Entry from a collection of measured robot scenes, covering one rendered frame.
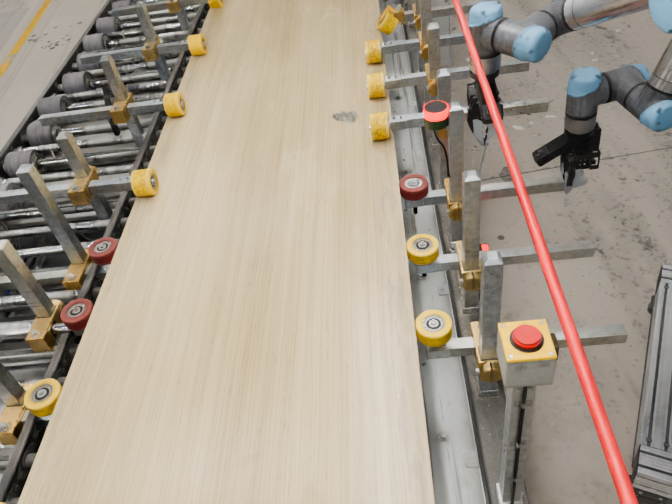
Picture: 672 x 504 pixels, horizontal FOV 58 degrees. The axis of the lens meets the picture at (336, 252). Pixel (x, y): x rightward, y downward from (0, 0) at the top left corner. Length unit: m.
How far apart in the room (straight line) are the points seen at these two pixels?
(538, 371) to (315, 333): 0.59
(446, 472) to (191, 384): 0.60
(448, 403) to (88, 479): 0.82
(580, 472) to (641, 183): 1.54
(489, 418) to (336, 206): 0.67
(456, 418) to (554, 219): 1.61
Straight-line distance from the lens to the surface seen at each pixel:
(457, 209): 1.67
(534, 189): 1.77
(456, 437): 1.52
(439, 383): 1.60
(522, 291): 2.64
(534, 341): 0.91
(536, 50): 1.44
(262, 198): 1.76
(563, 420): 2.30
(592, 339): 1.46
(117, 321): 1.57
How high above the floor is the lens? 1.95
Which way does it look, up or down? 43 degrees down
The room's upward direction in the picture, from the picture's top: 11 degrees counter-clockwise
